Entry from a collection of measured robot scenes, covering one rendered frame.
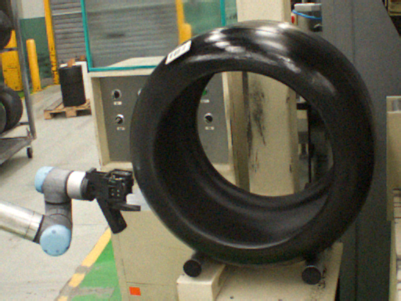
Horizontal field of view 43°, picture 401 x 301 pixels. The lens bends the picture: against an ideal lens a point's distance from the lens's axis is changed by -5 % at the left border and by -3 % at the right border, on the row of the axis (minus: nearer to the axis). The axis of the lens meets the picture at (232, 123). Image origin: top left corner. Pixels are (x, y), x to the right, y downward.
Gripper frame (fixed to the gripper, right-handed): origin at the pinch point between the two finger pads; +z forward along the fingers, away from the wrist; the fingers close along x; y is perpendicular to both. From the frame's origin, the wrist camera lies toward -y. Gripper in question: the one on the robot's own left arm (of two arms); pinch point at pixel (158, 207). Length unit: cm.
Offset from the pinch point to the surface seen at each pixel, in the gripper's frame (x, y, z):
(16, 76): 738, -147, -615
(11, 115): 306, -84, -289
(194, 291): -10.7, -15.4, 13.4
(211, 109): 64, 9, -6
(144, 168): -11.3, 14.6, 1.4
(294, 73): -11, 39, 33
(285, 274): 5.9, -16.7, 32.5
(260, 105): 26.5, 22.0, 19.0
